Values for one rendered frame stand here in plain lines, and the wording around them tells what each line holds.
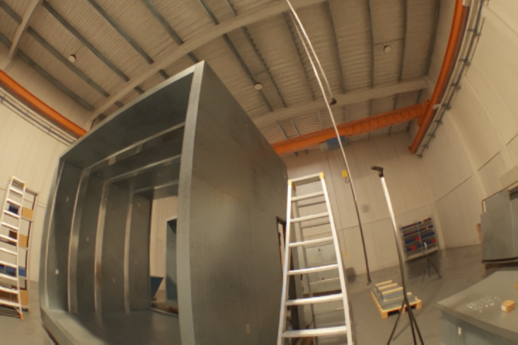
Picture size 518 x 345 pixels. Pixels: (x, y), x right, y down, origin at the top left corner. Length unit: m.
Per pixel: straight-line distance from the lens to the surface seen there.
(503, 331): 1.91
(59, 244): 4.45
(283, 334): 1.54
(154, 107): 2.44
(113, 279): 4.97
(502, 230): 5.48
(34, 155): 9.73
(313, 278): 8.61
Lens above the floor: 1.56
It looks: 29 degrees up
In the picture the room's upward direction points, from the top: 5 degrees counter-clockwise
